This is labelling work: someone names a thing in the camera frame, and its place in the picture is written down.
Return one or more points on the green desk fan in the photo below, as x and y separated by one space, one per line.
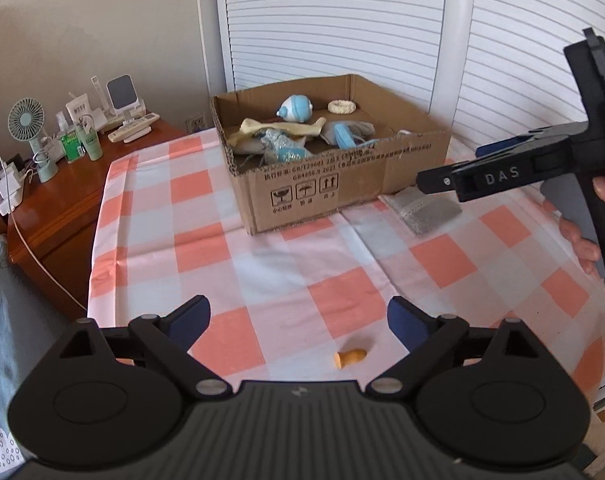
25 120

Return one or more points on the blue round toy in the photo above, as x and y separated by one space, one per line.
295 108

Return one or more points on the orange foam earplug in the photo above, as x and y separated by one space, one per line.
350 357

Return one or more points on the white louvered door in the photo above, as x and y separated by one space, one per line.
522 35
332 20

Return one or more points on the wooden nightstand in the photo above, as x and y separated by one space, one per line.
57 210

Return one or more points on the orange white checkered tablecloth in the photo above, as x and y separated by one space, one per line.
292 270

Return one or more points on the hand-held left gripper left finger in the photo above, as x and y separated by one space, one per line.
190 317

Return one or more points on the white remote control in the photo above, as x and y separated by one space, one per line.
132 129

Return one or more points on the wall socket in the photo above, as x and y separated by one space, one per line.
195 122

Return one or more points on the green box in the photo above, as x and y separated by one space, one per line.
71 147

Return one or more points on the blue grey bedding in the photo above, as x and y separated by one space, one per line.
12 335

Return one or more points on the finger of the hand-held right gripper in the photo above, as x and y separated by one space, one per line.
497 149
437 180

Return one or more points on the cardboard box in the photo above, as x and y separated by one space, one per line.
307 195

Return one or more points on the black power adapter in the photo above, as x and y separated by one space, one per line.
15 161

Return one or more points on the yellow cloth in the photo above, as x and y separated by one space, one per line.
282 127

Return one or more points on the green bottle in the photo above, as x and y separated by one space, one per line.
91 145

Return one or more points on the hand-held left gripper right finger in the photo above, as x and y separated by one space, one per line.
407 322

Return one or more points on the blue face mask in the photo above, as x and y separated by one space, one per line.
343 135

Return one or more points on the person's right hand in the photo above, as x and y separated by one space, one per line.
582 250

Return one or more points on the white printed packet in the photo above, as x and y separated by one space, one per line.
77 108

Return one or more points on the grey mesh sachet pouch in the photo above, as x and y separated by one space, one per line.
427 215
367 129

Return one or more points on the phone stand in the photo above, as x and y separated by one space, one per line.
122 95

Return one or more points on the white power strip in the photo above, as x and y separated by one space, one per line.
10 190

